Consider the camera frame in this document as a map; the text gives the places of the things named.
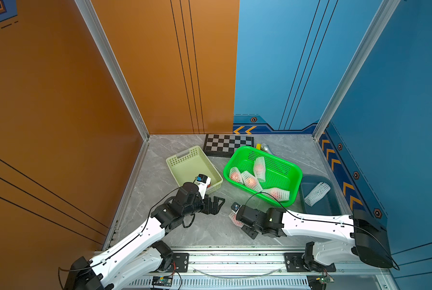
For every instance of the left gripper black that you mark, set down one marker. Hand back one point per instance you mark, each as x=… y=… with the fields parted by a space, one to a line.
x=215 y=208

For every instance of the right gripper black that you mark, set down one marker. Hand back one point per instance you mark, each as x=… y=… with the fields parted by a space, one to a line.
x=250 y=234

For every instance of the white foam net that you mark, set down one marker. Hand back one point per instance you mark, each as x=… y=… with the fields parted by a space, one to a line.
x=317 y=193

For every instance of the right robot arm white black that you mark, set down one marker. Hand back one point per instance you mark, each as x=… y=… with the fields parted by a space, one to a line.
x=343 y=238

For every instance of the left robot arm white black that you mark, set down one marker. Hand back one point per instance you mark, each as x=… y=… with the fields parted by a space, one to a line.
x=143 y=250

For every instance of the pale green plastic basket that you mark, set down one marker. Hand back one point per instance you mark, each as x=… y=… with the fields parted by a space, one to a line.
x=187 y=165

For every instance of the bright green plastic basket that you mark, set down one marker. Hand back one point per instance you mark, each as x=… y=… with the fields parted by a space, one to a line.
x=279 y=174

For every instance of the black white checkerboard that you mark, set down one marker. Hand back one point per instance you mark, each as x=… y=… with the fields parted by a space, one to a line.
x=221 y=145

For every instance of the grey cylinder yellow tip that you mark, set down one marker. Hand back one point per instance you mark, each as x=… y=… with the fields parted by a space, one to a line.
x=265 y=148

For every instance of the dark teal plastic tray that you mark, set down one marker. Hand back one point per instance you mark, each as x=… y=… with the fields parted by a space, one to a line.
x=327 y=206

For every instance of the green circuit board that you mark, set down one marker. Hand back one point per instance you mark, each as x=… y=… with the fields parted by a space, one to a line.
x=162 y=282

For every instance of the small right circuit board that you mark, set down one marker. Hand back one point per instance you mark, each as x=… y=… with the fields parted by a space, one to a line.
x=319 y=282

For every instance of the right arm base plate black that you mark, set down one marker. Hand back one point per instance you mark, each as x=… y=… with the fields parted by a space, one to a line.
x=305 y=262

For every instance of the aluminium front rail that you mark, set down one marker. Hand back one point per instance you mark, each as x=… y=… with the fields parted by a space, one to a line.
x=248 y=268

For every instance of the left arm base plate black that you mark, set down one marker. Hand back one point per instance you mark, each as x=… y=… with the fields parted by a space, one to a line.
x=172 y=262

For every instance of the left aluminium corner post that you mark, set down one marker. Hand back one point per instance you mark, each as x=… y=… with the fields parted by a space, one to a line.
x=91 y=19

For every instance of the aluminium corner post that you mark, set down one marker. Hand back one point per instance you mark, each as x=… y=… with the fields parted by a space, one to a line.
x=370 y=38
x=91 y=19

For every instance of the right aluminium corner post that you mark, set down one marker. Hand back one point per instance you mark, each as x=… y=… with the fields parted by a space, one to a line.
x=370 y=38

